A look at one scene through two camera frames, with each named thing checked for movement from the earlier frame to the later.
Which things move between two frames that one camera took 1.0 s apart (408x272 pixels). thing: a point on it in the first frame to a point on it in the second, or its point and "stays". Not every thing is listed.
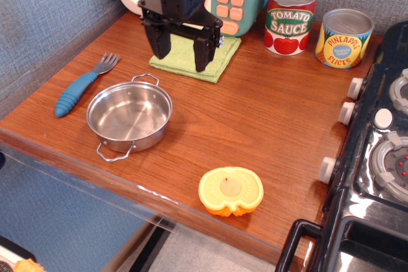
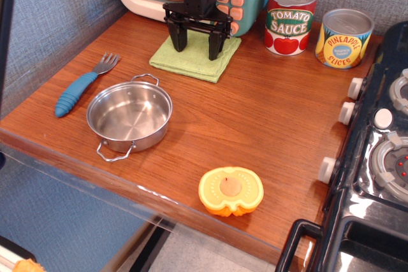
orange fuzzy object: x=28 y=265 stays
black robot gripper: x=182 y=6 to x=198 y=9
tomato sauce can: x=289 y=16 stays
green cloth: x=180 y=58 stays
